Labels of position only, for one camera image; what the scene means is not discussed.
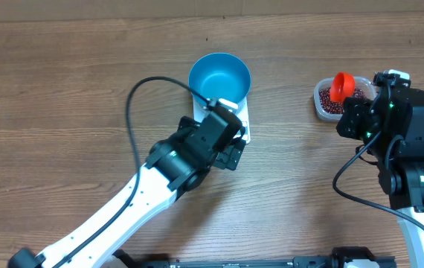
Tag red measuring scoop blue handle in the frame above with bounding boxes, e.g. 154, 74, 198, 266
330, 72, 355, 103

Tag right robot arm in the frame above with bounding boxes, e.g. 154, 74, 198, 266
335, 70, 424, 267

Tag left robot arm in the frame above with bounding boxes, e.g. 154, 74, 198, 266
7, 106, 250, 267

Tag white kitchen scale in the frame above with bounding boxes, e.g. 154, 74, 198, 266
193, 98, 251, 144

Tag blue bowl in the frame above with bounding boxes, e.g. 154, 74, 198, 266
188, 52, 252, 108

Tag clear plastic container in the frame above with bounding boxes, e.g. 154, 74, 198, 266
313, 76, 376, 122

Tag red beans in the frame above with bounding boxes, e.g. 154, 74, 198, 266
318, 87, 366, 114

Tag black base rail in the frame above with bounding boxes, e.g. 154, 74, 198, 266
103, 246, 397, 268

